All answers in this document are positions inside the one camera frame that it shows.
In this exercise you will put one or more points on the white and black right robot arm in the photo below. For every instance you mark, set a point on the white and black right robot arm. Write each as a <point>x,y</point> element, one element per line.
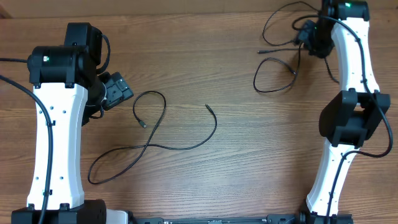
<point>353,115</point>

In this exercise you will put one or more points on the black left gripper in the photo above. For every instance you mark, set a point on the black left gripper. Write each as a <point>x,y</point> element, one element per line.
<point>118,89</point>

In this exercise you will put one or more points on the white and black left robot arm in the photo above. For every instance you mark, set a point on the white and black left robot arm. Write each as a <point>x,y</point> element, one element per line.
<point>71,87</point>

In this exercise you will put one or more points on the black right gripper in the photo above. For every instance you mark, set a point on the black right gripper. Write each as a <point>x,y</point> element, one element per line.
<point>306,32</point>

